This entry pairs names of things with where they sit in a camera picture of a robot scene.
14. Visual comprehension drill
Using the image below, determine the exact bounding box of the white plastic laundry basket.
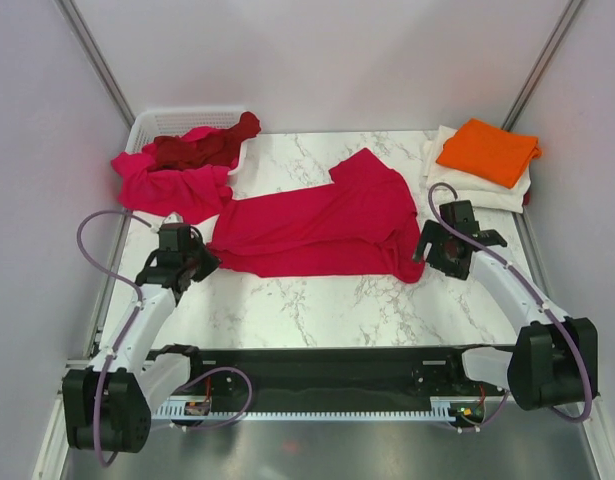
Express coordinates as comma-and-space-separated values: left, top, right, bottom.
138, 111, 252, 181

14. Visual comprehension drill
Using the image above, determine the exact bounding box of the left wall aluminium rail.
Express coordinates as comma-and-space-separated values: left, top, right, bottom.
55, 0, 135, 128

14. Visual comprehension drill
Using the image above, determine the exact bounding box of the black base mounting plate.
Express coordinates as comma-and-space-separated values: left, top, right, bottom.
176, 344, 508, 414

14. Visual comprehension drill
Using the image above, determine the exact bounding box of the white slotted cable duct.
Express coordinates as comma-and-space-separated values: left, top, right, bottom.
152, 398, 483, 422

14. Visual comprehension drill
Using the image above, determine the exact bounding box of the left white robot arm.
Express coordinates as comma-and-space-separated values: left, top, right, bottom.
62, 223, 220, 453

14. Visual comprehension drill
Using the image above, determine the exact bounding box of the folded orange t shirt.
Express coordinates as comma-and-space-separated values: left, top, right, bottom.
437, 118, 542, 189

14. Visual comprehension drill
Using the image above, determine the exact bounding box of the pink magenta t shirt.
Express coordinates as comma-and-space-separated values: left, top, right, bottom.
111, 127, 233, 224

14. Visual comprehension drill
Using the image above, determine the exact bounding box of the folded white t shirt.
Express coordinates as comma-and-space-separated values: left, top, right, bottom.
420, 125, 531, 213

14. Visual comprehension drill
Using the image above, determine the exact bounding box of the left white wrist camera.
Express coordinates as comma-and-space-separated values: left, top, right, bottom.
161, 212, 184, 226

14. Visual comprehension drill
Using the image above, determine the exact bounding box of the wall aluminium rail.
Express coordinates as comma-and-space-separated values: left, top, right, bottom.
55, 0, 135, 128
501, 0, 587, 132

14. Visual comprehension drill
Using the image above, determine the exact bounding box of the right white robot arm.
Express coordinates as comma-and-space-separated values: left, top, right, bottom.
413, 201, 598, 423

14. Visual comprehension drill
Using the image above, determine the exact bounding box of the crimson red t shirt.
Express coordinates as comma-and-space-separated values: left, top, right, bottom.
208, 148, 424, 284

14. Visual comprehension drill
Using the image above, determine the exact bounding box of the dark red t shirt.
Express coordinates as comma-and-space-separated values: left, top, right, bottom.
150, 111, 261, 171

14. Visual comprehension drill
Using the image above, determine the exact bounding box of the right wall aluminium rail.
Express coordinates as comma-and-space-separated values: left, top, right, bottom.
501, 0, 587, 132

